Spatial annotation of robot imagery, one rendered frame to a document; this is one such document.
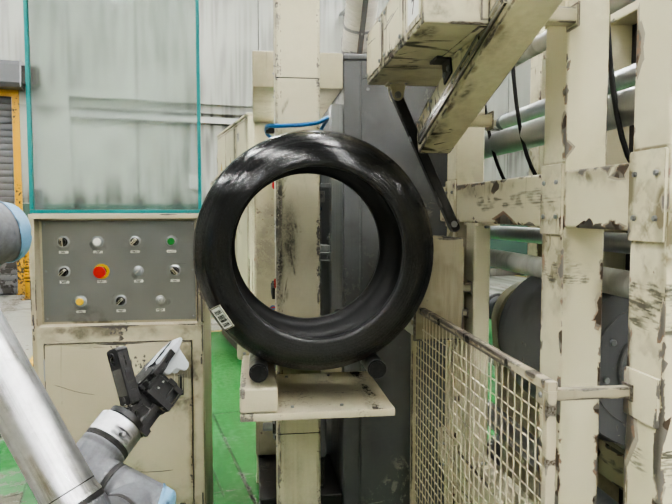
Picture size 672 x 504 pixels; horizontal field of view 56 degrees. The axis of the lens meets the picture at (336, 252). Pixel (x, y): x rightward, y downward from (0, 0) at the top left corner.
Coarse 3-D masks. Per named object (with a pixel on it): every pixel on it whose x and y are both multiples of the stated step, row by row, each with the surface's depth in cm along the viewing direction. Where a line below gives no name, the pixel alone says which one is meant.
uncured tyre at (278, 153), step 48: (288, 144) 143; (336, 144) 144; (240, 192) 141; (384, 192) 145; (384, 240) 174; (432, 240) 151; (240, 288) 170; (384, 288) 175; (240, 336) 145; (288, 336) 144; (336, 336) 147; (384, 336) 148
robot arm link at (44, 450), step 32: (0, 320) 101; (0, 352) 98; (0, 384) 97; (32, 384) 99; (0, 416) 96; (32, 416) 97; (32, 448) 96; (64, 448) 98; (32, 480) 96; (64, 480) 96; (96, 480) 101
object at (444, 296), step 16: (448, 240) 181; (448, 256) 181; (432, 272) 181; (448, 272) 181; (432, 288) 181; (448, 288) 182; (432, 304) 181; (448, 304) 182; (416, 320) 181; (448, 320) 182; (416, 336) 181; (448, 336) 183
